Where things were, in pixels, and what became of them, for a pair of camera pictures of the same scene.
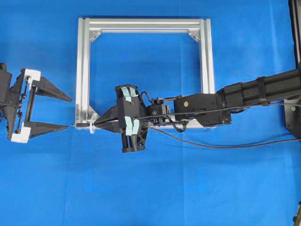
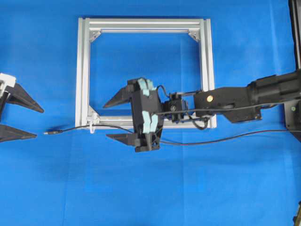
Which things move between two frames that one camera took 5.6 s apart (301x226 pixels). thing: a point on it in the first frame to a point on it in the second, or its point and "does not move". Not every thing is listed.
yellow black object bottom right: [297, 219] does not move
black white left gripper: [15, 101] to [19, 97]
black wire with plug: [90, 125] to [61, 132]
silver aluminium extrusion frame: [87, 29] does not move
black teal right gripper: [132, 120] to [146, 114]
